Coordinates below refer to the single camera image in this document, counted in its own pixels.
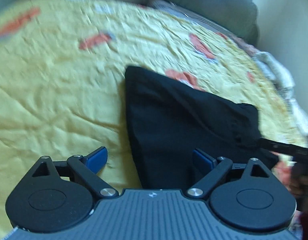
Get crumpled white blanket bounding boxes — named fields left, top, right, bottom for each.
left=254, top=51, right=308, bottom=135

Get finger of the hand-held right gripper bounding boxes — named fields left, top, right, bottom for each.
left=258, top=137, right=308, bottom=157

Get person's right hand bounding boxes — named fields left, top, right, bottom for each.
left=289, top=174, right=308, bottom=213

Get yellow printed bedsheet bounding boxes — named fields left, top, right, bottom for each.
left=0, top=0, right=308, bottom=233

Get black pants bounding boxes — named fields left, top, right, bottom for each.
left=124, top=66, right=279, bottom=190

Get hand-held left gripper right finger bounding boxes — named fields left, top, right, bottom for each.
left=186, top=148, right=272, bottom=199

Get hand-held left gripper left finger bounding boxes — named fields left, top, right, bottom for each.
left=31, top=146, right=119, bottom=200

